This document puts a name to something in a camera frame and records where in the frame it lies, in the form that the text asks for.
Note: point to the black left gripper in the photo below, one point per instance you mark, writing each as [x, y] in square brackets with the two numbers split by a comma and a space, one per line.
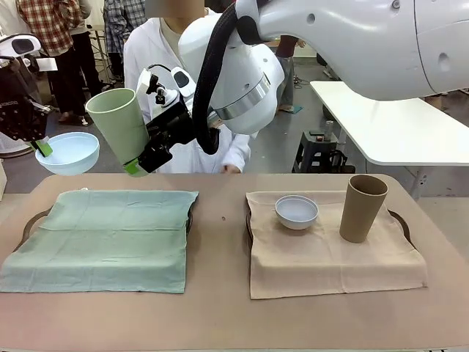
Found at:
[22, 117]

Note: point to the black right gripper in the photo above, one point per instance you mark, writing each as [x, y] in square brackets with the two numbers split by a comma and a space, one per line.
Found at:
[170, 124]

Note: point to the light blue bowl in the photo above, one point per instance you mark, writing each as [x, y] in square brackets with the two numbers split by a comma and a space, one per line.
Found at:
[71, 154]

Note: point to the pale green cup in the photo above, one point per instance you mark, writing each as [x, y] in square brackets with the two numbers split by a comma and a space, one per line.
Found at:
[117, 124]

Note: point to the white bowl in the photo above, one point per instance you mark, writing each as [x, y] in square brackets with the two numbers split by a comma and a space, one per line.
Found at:
[297, 216]

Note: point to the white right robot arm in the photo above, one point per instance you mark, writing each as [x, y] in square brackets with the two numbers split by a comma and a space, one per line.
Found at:
[366, 47]

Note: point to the dark brown tray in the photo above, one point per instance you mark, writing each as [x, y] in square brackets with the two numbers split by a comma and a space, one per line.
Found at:
[189, 220]
[248, 229]

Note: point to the green cloth mat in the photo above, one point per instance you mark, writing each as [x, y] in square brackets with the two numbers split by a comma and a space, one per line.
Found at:
[102, 249]

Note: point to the beige cloth mat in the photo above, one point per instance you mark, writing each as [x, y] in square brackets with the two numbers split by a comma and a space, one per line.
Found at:
[329, 264]

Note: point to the person left hand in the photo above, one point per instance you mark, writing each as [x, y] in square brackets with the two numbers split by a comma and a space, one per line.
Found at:
[232, 168]

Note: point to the person in red plaid shirt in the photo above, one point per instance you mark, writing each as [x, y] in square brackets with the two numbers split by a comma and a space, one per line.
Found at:
[55, 36]

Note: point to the person in white coat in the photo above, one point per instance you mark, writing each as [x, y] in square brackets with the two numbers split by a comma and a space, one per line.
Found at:
[154, 44]

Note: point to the person in blue plaid shirt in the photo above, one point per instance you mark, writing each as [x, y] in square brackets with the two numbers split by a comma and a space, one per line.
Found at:
[117, 29]

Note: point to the person in blue jeans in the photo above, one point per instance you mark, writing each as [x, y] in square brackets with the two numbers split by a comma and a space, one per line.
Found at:
[287, 73]

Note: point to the black plastic stool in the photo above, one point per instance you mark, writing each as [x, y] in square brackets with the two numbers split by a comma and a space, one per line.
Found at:
[315, 154]

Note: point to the silver can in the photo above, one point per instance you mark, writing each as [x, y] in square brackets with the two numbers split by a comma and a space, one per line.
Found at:
[328, 130]

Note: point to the brown paper cup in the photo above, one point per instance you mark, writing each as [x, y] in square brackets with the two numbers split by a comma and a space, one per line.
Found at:
[361, 212]

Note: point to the white side table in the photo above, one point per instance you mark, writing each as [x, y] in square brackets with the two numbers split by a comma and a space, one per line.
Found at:
[384, 121]

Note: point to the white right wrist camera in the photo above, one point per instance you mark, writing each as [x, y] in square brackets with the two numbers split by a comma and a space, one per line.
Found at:
[144, 82]

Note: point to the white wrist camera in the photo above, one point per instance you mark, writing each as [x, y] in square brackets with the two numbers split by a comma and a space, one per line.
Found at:
[144, 82]
[47, 65]

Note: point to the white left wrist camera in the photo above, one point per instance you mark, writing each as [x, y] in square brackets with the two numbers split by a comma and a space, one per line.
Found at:
[47, 65]

